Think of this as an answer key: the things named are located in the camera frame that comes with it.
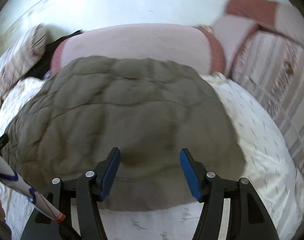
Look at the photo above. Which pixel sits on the upper pink red cushion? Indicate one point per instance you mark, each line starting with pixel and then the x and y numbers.
pixel 283 18

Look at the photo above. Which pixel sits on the olive quilted hooded jacket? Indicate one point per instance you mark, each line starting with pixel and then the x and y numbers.
pixel 147 108

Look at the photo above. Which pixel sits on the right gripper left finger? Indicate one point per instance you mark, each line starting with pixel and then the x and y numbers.
pixel 77 200

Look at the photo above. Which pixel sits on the black garment behind pillows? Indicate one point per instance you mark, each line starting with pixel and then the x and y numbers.
pixel 42 69

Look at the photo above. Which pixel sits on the small striped floral pillow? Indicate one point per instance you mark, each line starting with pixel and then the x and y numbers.
pixel 20 57

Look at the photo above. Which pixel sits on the pink red-edged square cushion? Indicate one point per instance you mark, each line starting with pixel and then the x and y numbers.
pixel 232 32

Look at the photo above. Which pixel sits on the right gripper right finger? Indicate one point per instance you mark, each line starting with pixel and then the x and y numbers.
pixel 248 217

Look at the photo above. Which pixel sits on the white leaf-print bed sheet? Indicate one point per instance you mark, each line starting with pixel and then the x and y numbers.
pixel 269 167

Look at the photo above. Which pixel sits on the pink bolster with red ends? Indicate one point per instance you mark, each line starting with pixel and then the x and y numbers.
pixel 191 46

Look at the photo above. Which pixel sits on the large striped floral cushion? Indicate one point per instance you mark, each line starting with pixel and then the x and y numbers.
pixel 271 68

